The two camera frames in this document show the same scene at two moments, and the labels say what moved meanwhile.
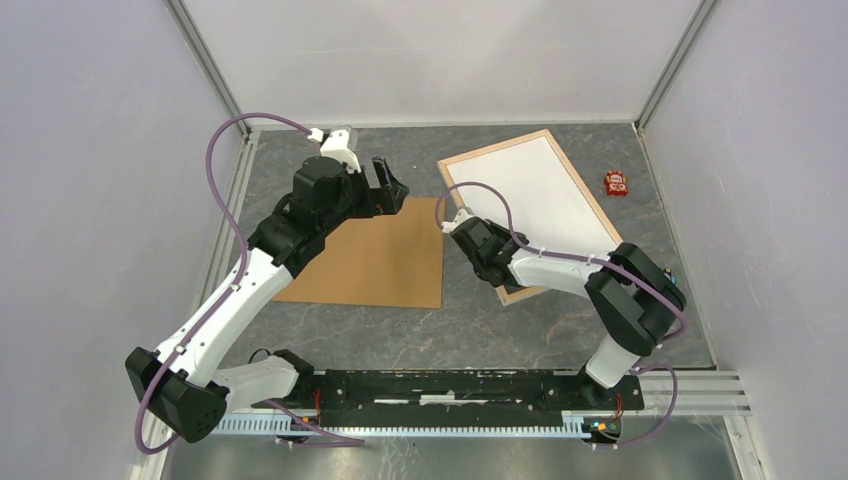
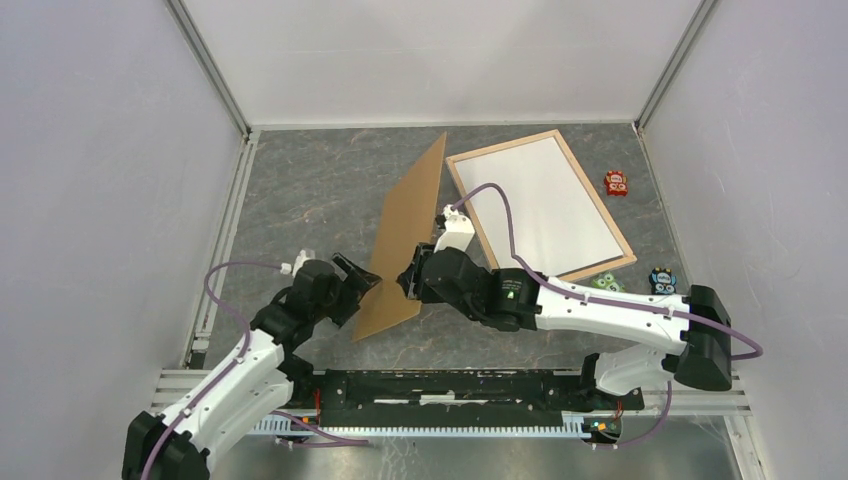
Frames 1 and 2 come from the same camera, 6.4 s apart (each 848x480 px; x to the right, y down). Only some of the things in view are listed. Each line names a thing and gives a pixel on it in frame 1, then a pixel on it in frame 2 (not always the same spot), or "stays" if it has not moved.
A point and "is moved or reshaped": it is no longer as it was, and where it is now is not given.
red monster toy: [616, 183] stays
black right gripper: [494, 228] -> [410, 285]
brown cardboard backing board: [394, 259] is moved or reshaped
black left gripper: [385, 200] -> [356, 281]
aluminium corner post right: [704, 9] stays
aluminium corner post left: [195, 39] stays
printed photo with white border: [547, 205] stays
